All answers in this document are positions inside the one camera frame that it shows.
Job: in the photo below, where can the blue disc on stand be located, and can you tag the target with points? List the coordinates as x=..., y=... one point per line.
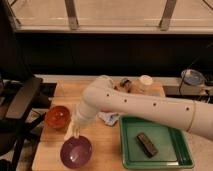
x=192, y=77

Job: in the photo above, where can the light blue crumpled cloth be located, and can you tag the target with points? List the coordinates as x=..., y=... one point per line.
x=110, y=118

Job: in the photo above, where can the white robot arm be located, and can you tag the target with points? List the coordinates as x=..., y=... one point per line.
x=191, y=116

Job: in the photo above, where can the dark brown rectangular block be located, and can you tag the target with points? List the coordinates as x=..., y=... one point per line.
x=148, y=147

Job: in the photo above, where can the green plastic tray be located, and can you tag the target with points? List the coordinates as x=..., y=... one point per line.
x=173, y=150

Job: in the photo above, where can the black office chair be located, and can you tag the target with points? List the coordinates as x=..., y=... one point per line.
x=14, y=129

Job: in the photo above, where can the orange bowl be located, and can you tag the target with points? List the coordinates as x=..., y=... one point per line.
x=57, y=117

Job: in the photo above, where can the purple bowl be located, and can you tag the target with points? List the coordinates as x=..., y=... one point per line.
x=76, y=152

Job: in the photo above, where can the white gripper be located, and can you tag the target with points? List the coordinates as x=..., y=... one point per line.
x=73, y=130

